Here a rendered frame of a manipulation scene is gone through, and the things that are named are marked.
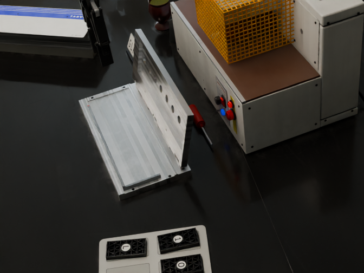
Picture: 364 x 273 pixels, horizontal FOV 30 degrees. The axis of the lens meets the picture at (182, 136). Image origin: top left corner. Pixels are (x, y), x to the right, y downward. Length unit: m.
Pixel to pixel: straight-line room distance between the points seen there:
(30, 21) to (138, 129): 0.64
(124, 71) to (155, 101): 0.32
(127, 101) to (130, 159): 0.26
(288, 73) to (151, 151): 0.44
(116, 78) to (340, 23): 0.80
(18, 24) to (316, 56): 1.07
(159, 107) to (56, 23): 0.59
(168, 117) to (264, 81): 0.29
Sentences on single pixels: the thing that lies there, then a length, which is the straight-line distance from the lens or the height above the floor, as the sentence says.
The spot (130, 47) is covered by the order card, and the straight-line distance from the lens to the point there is 2.31.
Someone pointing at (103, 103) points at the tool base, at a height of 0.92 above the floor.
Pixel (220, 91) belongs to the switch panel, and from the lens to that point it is 1.90.
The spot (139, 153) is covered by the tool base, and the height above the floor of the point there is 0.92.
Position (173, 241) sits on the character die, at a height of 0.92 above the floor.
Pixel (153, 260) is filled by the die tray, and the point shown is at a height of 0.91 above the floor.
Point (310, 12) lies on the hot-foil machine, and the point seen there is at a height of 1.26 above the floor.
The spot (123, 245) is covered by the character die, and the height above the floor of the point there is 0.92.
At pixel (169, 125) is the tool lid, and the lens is 1.87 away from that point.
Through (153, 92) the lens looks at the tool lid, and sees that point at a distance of 2.00.
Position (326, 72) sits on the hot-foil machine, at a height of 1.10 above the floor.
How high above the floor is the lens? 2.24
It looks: 43 degrees down
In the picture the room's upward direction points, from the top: 10 degrees counter-clockwise
